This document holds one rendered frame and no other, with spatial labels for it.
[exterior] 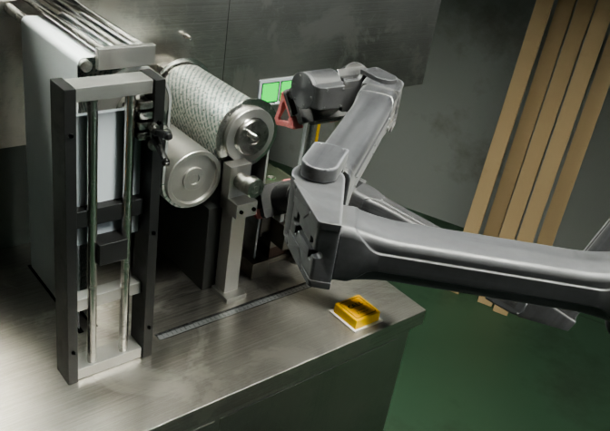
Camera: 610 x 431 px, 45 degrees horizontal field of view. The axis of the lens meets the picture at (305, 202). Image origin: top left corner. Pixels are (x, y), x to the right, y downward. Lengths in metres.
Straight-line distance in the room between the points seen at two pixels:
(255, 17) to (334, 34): 0.27
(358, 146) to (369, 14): 1.17
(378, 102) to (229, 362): 0.61
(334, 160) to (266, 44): 1.08
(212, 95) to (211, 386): 0.56
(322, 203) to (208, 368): 0.73
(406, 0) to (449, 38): 1.60
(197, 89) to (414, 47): 0.89
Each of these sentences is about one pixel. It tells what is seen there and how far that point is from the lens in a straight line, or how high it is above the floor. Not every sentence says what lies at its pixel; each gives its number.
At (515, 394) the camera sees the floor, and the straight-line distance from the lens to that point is 2.98.
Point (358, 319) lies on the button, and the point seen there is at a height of 0.92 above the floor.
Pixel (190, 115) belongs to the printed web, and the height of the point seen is 1.25.
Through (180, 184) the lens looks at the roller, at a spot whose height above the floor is 1.17.
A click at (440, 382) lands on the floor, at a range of 2.91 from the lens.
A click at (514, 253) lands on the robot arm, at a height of 1.48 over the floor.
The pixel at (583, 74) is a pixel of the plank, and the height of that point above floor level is 1.06.
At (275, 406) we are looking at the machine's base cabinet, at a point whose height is 0.78.
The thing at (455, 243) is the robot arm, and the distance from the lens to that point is 0.73.
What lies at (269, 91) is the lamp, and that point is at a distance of 1.88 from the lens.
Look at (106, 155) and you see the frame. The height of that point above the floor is 1.31.
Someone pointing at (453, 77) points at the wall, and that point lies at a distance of 3.76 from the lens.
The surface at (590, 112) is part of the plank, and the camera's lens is 3.24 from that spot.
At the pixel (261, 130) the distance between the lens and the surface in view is 1.45.
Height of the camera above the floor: 1.82
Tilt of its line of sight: 28 degrees down
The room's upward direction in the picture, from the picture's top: 9 degrees clockwise
